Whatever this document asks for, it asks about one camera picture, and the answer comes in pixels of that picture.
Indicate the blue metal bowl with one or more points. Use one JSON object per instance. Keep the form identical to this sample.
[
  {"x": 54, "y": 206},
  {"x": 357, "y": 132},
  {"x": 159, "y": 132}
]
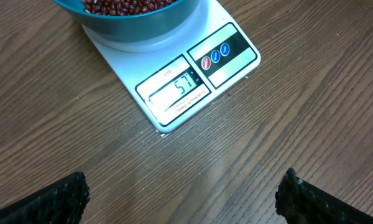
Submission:
[{"x": 132, "y": 28}]

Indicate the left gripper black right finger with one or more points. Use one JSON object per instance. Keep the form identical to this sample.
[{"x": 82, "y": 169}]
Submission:
[{"x": 300, "y": 202}]

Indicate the red beans in bowl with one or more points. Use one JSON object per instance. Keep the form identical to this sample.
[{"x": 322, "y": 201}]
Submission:
[{"x": 123, "y": 7}]

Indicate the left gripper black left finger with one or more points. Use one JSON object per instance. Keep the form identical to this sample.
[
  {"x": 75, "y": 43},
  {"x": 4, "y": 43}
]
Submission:
[{"x": 62, "y": 202}]

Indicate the white digital kitchen scale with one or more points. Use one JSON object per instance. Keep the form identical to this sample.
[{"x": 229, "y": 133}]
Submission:
[{"x": 173, "y": 76}]

